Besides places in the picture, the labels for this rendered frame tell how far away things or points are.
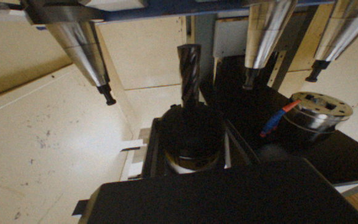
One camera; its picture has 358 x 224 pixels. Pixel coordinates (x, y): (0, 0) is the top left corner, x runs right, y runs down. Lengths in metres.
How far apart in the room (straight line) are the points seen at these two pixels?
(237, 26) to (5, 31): 0.91
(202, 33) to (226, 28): 0.12
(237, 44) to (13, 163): 1.03
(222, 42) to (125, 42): 0.76
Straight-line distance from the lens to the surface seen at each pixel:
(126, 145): 0.99
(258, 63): 0.20
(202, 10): 0.20
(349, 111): 0.62
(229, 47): 0.80
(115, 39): 1.19
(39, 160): 0.65
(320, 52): 0.27
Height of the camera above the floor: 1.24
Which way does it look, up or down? 38 degrees up
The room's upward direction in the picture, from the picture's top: 174 degrees clockwise
